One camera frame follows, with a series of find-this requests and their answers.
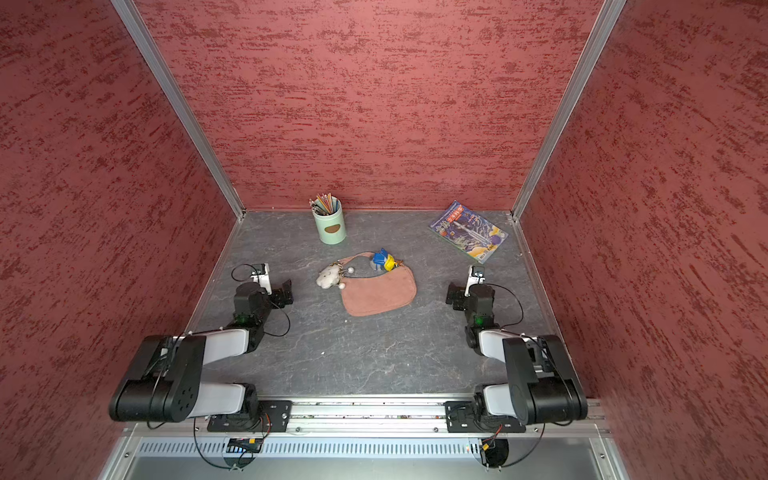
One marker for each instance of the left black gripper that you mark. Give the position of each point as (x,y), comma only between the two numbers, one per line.
(278,295)

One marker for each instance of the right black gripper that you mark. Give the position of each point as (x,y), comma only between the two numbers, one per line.
(457,293)

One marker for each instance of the white plush keychain decoration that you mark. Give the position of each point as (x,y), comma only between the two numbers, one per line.
(334,276)

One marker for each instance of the pink corduroy shoulder bag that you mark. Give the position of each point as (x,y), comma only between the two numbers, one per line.
(368,296)

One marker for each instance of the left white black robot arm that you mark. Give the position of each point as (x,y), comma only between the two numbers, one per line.
(163,383)

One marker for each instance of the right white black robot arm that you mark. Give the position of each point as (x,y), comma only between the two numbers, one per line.
(541,385)

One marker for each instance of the colourful comic book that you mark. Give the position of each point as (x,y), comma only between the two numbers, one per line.
(469,232)

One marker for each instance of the grey plush yellow hat toy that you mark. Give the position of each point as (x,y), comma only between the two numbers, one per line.
(384,261)

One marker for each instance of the green pencil cup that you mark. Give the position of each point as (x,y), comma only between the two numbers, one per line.
(331,229)

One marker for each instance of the coloured pencils bundle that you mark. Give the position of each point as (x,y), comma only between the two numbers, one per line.
(324,204)

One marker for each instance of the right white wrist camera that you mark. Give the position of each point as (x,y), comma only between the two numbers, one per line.
(476,276)

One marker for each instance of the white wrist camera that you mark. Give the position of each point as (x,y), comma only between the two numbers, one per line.
(476,276)
(260,275)

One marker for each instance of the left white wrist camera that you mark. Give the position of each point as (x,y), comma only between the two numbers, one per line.
(260,275)

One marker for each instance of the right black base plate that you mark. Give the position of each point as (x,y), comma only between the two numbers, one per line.
(461,417)

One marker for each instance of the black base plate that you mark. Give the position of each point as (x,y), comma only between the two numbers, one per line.
(268,416)
(461,417)

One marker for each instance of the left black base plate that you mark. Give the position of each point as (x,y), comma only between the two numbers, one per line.
(268,416)

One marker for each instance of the aluminium front rail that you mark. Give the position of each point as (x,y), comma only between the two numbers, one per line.
(387,416)

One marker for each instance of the left aluminium corner post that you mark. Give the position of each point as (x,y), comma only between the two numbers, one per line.
(142,38)

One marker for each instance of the aluminium corner post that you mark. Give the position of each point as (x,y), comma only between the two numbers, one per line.
(601,30)
(142,38)

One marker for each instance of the right aluminium corner post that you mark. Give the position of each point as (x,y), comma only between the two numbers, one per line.
(601,30)

